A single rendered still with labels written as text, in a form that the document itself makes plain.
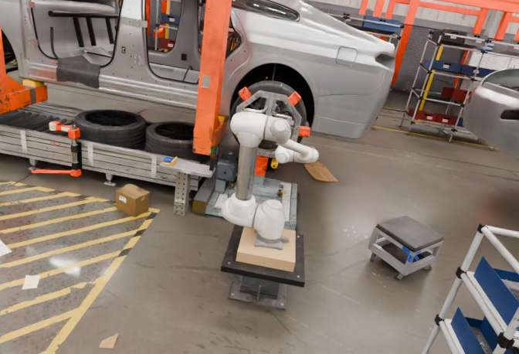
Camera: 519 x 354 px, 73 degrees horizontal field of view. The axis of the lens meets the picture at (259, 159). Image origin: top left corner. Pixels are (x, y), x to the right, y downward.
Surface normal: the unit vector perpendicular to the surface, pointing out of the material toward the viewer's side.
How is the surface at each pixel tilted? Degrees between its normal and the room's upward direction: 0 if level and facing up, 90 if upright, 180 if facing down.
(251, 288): 90
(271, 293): 90
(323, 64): 90
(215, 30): 90
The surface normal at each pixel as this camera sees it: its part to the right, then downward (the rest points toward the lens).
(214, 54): -0.11, 0.36
